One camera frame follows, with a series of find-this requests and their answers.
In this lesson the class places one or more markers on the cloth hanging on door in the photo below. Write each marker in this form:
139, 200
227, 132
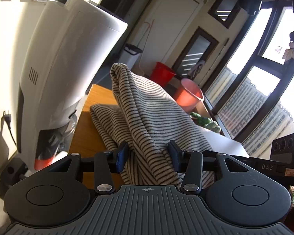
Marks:
198, 69

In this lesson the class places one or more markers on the mop pole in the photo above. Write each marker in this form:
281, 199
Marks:
219, 57

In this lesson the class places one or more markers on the grey striped garment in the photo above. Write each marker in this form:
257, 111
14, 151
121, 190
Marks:
147, 107

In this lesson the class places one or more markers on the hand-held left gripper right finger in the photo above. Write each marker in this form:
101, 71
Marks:
174, 156

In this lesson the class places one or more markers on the dark framed door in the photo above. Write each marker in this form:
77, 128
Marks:
198, 46

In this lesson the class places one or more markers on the broom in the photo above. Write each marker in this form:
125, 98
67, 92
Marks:
147, 39

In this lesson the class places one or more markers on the white upright vacuum cleaner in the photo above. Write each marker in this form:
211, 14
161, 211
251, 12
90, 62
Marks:
71, 53

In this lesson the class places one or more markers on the dark window frame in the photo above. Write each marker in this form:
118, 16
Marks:
272, 62

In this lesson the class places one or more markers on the red bucket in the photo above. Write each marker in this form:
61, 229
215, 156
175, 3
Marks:
161, 74

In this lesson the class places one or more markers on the green leafy plant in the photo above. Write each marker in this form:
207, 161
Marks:
207, 123

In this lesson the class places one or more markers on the black power adapter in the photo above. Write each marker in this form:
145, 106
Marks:
12, 171

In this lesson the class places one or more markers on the white cabinet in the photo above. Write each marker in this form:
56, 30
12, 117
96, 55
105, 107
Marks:
171, 17

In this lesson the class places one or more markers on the pink basin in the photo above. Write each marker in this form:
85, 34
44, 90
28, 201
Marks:
188, 98

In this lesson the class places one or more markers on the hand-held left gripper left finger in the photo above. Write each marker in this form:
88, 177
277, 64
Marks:
120, 159

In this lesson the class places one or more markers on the white trash bin black lid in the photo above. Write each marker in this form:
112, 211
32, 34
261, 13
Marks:
132, 58

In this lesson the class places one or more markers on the dark framed transom window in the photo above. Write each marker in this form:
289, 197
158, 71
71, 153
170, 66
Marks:
224, 7

